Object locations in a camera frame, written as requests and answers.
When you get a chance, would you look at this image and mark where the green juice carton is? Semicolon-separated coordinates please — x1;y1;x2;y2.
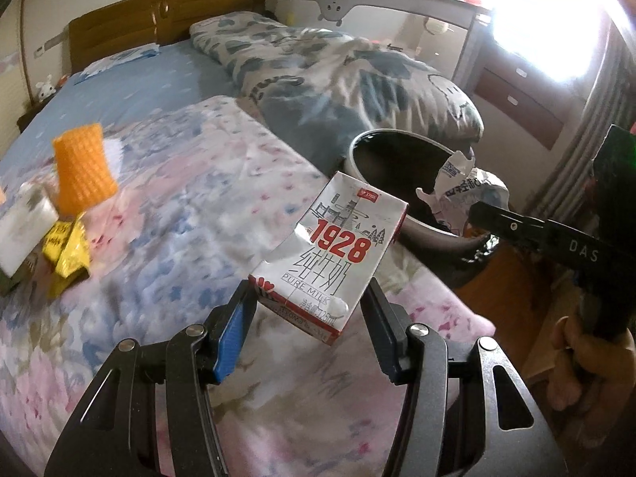
0;253;38;296

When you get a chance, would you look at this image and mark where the right hand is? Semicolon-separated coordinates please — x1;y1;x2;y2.
547;314;635;448

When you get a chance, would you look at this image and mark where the blue bed sheet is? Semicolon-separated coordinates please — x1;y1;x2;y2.
1;40;238;180

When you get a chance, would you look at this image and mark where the white paper wrapper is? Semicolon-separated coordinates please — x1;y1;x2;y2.
415;151;509;238

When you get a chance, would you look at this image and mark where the white 1928 milk carton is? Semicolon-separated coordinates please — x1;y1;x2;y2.
249;171;407;345

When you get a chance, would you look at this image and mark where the dark nightstand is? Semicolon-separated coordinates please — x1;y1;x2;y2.
16;95;54;134

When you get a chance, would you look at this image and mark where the blue patterned duvet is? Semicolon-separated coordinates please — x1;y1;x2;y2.
190;11;484;175

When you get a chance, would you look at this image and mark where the round white black trash bin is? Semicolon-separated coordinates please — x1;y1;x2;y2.
343;128;489;256

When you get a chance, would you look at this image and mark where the grey crib bed rail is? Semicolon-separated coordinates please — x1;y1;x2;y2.
271;0;492;94

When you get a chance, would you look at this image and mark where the yellow snack wrapper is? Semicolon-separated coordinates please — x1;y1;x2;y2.
42;213;91;299

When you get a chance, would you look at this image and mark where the small white bunny toy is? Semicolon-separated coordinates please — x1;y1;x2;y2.
35;74;57;102

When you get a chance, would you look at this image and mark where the wooden headboard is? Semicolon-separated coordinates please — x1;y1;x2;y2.
68;0;265;73

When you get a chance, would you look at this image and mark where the white foam block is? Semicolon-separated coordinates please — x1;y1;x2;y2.
0;184;59;278

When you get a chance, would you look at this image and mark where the white pillow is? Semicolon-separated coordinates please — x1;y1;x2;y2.
78;43;159;82

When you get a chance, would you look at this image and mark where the orange foam fruit net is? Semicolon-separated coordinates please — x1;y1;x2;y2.
52;123;118;217

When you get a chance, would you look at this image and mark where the white foam fruit net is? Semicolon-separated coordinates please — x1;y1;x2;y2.
103;138;123;180

